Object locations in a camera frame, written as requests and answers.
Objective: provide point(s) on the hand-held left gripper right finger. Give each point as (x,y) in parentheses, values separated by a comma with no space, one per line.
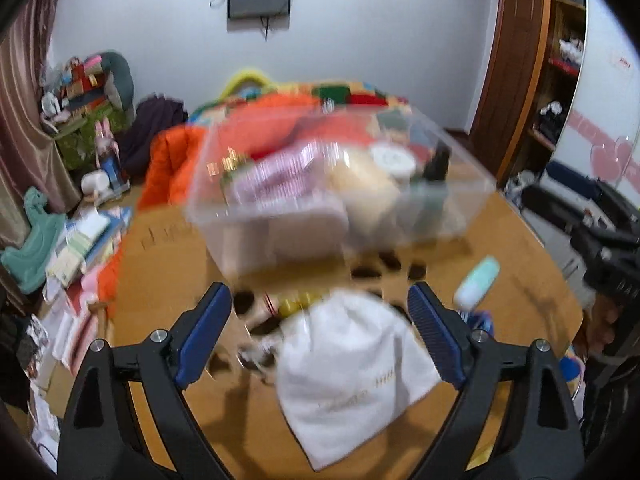
(435,330)

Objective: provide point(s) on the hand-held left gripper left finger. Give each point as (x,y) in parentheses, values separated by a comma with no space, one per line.
(205,330)

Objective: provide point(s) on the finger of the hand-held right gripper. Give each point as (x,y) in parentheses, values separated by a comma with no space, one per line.
(605,239)

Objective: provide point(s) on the white cloth bag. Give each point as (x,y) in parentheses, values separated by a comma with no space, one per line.
(350,375)

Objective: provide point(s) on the clear plastic storage box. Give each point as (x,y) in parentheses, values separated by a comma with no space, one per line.
(300,230)

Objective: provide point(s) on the gold shiny ornament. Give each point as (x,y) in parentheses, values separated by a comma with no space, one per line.
(230,164)

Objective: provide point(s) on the wooden desktop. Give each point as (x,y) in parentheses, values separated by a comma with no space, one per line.
(165,270)

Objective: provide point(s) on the person's right hand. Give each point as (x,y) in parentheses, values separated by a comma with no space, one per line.
(605,325)

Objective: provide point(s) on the small blue item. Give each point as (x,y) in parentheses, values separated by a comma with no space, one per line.
(480,322)

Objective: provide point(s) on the mint green tube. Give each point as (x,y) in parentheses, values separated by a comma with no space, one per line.
(475,285)

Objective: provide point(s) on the small yellow item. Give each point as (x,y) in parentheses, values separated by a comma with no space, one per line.
(295,305)

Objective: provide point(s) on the pile of papers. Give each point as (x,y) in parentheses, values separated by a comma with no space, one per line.
(65,335)

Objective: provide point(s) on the stack of books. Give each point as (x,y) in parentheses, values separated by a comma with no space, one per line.
(85,245)

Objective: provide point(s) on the white cabinet with pink decals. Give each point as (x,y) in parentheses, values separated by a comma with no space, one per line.
(610,85)

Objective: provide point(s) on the orange down jacket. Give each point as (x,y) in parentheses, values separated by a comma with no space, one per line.
(170,160)

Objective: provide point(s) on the wooden shelf unit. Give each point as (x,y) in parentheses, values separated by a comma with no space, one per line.
(565,60)

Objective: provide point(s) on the white humidifier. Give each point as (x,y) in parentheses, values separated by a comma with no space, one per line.
(95,182)

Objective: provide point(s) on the teal dinosaur plush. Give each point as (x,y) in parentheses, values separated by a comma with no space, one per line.
(35,245)

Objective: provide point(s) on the brown wooden door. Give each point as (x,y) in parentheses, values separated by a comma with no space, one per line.
(510,60)

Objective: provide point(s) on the dark purple cloth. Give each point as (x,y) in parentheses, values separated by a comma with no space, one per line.
(155,130)

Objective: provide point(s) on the pink bunny doll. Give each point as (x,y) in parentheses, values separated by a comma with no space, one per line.
(106,140)

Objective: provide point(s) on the green patterned box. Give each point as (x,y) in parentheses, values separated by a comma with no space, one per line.
(75,145)

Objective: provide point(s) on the colourful patchwork blanket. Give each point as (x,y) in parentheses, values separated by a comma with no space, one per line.
(345,92)

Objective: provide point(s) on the yellow green hoop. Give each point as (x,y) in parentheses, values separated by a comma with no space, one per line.
(245,77)

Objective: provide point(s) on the grey green neck pillow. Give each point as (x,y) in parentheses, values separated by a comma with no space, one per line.
(122,77)

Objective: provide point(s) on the patchwork cushion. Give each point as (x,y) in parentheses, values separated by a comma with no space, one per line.
(82,80)

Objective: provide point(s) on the brown pink curtain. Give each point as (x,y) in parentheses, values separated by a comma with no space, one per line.
(20,110)

